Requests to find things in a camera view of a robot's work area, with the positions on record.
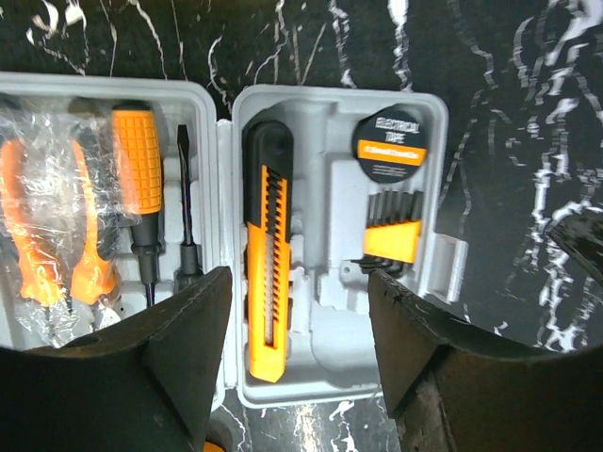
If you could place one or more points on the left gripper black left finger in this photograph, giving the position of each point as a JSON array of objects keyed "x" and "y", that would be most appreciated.
[{"x": 145, "y": 383}]

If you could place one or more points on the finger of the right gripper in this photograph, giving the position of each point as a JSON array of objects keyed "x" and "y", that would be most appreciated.
[{"x": 580, "y": 236}]

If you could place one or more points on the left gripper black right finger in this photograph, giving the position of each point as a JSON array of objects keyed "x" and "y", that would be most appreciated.
[{"x": 451, "y": 386}]

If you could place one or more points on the yellow tape measure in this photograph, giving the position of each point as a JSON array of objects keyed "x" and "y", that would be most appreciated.
[{"x": 212, "y": 445}]

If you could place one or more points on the orange black screwdriver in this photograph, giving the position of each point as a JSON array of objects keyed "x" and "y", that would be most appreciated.
[
  {"x": 190, "y": 269},
  {"x": 134, "y": 127}
]

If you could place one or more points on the orange pliers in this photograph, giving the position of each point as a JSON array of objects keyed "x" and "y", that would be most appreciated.
[{"x": 60, "y": 208}]

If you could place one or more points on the grey plastic tool case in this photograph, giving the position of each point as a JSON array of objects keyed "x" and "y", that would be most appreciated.
[{"x": 330, "y": 353}]

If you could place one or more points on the orange utility knife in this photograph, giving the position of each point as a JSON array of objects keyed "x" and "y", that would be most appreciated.
[{"x": 267, "y": 148}]

